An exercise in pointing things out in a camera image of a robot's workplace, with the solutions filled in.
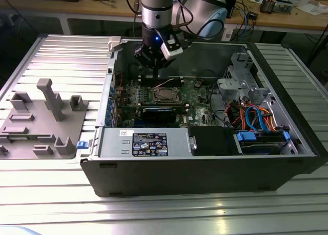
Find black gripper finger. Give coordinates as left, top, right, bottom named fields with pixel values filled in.
left=133, top=47, right=157, bottom=79
left=156, top=55, right=170, bottom=79

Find thin metal locking lever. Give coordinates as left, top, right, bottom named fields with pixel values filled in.
left=156, top=79, right=176, bottom=89

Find black RAM slot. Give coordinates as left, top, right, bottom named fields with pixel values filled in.
left=138, top=75, right=183, bottom=81
left=139, top=103, right=190, bottom=110
left=138, top=80, right=184, bottom=87

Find CPU socket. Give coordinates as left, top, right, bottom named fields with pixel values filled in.
left=152, top=86, right=181, bottom=104

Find grey case latch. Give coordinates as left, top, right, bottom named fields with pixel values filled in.
left=107, top=36, right=123, bottom=53

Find wooden desk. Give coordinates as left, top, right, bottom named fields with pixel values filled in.
left=0, top=0, right=328, bottom=35

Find black graphics card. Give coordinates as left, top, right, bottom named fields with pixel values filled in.
left=140, top=106, right=178, bottom=124

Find green motherboard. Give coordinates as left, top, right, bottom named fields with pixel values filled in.
left=114, top=77, right=223, bottom=129

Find grey metal drive cage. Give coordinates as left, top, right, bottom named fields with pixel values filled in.
left=217, top=52, right=279, bottom=110

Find grey power supply unit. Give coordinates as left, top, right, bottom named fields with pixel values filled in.
left=98, top=127, right=192, bottom=159

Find black drive bay box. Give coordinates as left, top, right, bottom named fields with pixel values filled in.
left=188, top=126, right=243, bottom=156

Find hard disk in blue carrier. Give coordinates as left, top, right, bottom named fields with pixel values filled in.
left=234, top=130, right=292, bottom=156

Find black open PC case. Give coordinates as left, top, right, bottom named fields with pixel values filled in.
left=79, top=36, right=328, bottom=199

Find electronic component assembly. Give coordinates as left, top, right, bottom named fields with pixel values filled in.
left=260, top=0, right=293, bottom=14

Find grey parts rack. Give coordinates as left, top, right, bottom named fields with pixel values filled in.
left=0, top=78, right=90, bottom=161

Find white paper sheets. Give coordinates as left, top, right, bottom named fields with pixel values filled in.
left=302, top=3, right=328, bottom=15

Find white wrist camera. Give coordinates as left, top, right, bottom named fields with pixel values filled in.
left=160, top=38, right=185, bottom=61

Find blue wire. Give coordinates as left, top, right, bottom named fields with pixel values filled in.
left=244, top=104, right=266, bottom=133

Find orange wire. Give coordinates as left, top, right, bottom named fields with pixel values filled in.
left=257, top=105, right=277, bottom=130

